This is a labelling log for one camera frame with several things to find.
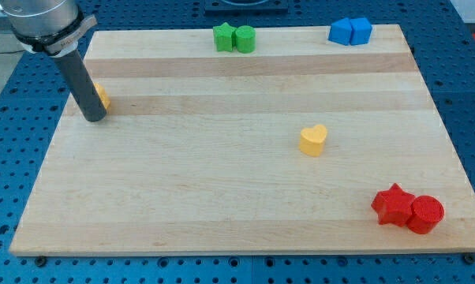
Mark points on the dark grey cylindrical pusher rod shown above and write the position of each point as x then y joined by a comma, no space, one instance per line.
82,88

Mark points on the yellow heart block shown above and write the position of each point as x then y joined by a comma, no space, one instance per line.
312,140

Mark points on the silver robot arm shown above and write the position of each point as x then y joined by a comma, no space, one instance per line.
54,27

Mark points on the wooden board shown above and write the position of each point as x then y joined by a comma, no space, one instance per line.
198,154

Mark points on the yellow block behind rod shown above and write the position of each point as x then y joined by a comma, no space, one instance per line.
102,95

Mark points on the green star block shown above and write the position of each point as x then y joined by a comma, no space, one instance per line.
223,36

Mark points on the green cylinder block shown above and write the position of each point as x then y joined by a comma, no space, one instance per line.
245,39

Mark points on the blue pentagon block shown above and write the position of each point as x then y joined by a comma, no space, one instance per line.
341,32

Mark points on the blue cube block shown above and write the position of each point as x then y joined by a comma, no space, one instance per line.
361,31

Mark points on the red star block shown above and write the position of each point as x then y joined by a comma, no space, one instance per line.
393,206

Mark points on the red cylinder block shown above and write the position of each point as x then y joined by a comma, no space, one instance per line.
427,212

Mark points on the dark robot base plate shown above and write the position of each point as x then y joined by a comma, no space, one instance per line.
245,6

